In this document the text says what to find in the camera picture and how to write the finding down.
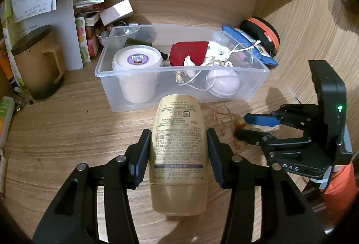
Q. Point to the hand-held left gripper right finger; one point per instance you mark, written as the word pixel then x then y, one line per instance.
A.
pixel 217 159

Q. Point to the small glass bowl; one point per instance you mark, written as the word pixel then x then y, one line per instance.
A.
pixel 103 37

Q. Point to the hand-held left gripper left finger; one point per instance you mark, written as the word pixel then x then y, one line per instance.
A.
pixel 140 159

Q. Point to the gold lotion bottle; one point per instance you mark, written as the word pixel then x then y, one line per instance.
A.
pixel 178 148

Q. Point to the wooden desk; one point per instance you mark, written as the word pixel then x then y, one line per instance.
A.
pixel 70 126

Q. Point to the gold candy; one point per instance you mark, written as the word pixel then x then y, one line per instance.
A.
pixel 181 76

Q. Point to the small white box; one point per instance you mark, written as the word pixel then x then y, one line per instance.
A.
pixel 116 12

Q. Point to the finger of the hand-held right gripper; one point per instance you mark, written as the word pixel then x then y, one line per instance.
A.
pixel 260 119
pixel 252 136

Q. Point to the blue pouch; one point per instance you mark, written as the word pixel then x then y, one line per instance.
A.
pixel 232 32

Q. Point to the red pouch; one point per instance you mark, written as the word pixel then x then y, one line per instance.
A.
pixel 188 50

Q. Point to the clear plastic box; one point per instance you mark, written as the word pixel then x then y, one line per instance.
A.
pixel 112 87

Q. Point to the white jar purple label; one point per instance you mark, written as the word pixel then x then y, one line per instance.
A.
pixel 137 84

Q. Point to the dark green bottle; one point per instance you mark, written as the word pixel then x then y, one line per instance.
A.
pixel 137 42

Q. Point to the fruit print box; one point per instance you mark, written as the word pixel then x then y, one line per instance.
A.
pixel 82 39

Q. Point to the brown mug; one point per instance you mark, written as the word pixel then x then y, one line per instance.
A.
pixel 39 72

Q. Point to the white green tube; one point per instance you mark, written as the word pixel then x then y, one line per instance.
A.
pixel 12 58

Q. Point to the person's right forearm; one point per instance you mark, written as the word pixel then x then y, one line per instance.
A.
pixel 342 188

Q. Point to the pink round case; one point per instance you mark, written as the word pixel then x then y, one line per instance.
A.
pixel 223 84

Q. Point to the black orange round case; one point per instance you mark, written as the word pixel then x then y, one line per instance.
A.
pixel 260 28

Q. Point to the small white figurine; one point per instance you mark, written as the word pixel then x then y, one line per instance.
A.
pixel 189 61

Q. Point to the red thread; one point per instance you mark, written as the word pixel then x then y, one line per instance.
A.
pixel 224 123

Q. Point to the white file holder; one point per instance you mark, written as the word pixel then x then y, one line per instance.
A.
pixel 68 36

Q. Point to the orange tube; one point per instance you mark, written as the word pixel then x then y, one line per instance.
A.
pixel 5 61

